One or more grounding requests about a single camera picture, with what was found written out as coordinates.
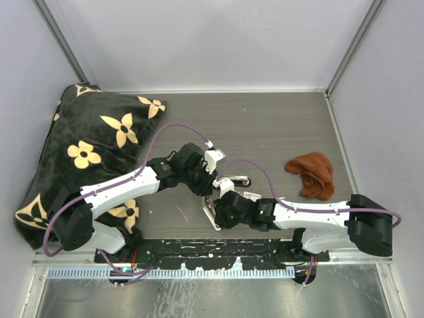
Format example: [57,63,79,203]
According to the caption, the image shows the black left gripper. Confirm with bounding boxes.
[181,159,217,196]

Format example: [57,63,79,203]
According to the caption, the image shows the red white staple box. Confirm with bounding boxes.
[242,191,262,202]

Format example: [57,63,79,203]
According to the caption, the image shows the black stapler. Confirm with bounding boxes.
[218,175,252,187]

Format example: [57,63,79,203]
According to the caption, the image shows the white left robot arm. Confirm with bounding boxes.
[48,143,225,262]

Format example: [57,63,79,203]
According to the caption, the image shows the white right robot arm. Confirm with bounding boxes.
[213,191,397,261]

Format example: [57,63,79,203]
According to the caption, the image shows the orange brown cloth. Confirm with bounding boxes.
[285,152,335,201]

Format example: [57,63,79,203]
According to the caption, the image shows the black floral cushion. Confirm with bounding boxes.
[14,83,167,250]

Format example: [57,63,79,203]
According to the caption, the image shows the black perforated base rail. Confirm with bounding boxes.
[108,238,311,270]

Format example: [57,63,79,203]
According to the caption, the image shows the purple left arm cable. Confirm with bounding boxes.
[43,123,216,258]

